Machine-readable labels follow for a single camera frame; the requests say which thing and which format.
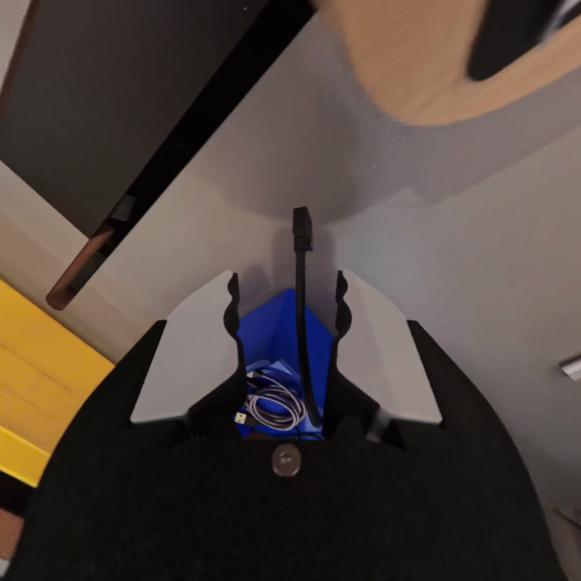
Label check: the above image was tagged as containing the yellow plastic bin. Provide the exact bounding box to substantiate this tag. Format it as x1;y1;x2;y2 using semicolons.
0;278;115;488

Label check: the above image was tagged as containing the black cable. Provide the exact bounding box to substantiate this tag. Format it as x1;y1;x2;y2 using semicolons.
293;206;324;427

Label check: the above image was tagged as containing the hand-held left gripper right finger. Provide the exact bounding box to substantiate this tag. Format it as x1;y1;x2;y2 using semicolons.
323;270;442;438

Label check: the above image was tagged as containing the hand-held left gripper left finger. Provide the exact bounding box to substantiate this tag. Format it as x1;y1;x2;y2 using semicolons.
130;270;248;425

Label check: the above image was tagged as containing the blue plastic bin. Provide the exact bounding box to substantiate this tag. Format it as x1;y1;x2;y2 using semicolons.
235;288;337;441

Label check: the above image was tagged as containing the silver braided coiled cable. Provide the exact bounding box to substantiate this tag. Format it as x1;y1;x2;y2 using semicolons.
234;368;307;432

